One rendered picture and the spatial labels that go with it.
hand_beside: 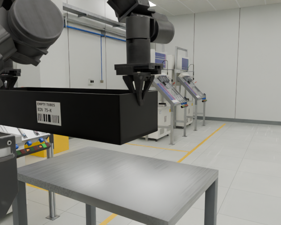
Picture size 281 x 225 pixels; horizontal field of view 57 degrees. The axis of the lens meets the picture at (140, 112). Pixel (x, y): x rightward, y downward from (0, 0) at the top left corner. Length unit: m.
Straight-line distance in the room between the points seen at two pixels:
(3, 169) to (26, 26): 0.29
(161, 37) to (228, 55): 6.90
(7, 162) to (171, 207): 0.45
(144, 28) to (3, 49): 0.31
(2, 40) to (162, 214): 0.56
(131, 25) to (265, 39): 6.94
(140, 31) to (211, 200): 0.74
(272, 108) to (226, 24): 2.50
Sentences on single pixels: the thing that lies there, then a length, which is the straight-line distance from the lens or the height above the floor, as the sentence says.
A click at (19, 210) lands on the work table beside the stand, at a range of 1.21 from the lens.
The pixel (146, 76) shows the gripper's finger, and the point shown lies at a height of 1.16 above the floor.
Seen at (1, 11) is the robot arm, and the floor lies 1.26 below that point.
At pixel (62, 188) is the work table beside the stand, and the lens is 0.94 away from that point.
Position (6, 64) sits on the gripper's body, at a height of 1.21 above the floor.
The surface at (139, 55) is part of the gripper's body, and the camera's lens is 0.60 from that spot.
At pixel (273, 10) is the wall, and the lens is 7.59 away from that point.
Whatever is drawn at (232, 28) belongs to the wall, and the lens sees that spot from 7.61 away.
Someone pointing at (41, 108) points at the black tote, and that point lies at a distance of 0.75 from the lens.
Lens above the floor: 1.16
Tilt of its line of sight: 7 degrees down
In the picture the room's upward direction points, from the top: straight up
